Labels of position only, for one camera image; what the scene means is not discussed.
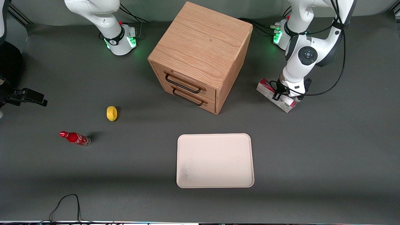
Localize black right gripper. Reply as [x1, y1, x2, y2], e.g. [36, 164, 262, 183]
[0, 88, 48, 107]

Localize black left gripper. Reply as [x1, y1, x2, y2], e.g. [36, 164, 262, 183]
[271, 78, 312, 101]

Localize red cookie box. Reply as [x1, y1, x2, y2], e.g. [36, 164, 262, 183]
[256, 78, 298, 113]

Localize beige plastic tray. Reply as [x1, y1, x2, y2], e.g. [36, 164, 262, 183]
[176, 133, 255, 188]

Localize red cola bottle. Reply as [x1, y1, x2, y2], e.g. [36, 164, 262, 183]
[59, 131, 91, 147]

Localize grey table mat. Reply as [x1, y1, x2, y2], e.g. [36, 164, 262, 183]
[0, 12, 400, 223]

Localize wooden two-drawer cabinet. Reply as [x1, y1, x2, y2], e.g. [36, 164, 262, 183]
[147, 2, 253, 115]

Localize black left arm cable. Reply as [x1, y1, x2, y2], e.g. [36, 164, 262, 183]
[269, 0, 347, 97]

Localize black left base cables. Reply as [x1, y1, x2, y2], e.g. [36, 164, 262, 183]
[238, 8, 293, 35]

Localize black base cables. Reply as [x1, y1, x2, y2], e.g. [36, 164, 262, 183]
[238, 8, 293, 35]
[98, 3, 150, 41]

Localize thin black looped cable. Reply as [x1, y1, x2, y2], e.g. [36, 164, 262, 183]
[40, 194, 94, 225]

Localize black metal drawer handle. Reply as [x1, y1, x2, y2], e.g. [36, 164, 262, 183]
[172, 87, 205, 107]
[165, 72, 203, 94]

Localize black right base cables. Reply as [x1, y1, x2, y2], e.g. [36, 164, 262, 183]
[98, 3, 150, 41]

